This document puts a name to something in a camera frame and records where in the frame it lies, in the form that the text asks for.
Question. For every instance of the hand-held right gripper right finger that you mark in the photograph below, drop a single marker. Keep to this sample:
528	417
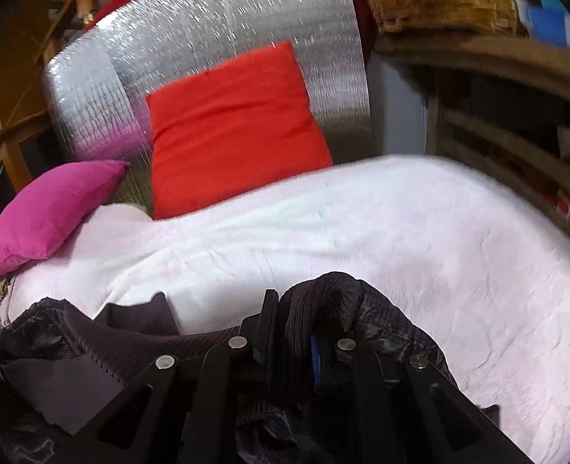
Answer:
386	406

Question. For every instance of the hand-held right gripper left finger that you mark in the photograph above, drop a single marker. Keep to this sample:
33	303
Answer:
202	396

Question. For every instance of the dark quilted zip jacket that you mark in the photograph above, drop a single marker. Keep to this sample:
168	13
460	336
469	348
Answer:
343	295

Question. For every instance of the white quilted blanket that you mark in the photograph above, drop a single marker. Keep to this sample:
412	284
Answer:
362	232

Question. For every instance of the pink pillow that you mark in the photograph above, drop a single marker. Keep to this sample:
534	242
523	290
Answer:
48	212

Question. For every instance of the red pillow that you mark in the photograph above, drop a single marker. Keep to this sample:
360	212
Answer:
236	130

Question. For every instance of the wooden column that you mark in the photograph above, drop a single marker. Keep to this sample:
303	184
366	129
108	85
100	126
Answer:
18	72

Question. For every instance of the silver foil insulation mat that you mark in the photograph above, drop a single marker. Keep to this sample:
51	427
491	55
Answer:
217	14

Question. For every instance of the blue cardboard box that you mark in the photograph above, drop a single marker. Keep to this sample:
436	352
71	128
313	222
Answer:
546	24

